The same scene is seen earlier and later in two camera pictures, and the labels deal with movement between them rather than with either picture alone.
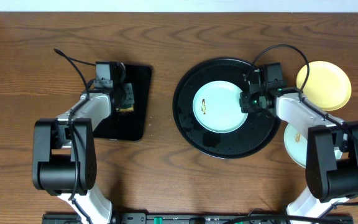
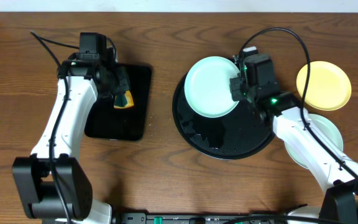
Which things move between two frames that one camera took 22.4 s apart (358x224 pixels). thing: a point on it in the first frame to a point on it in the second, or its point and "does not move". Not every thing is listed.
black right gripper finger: [244, 102] to [238, 88]
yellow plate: [329, 84] does not move
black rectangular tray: [130, 125] does not move
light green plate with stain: [217, 107] to [207, 86]
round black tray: [258, 130] does not move
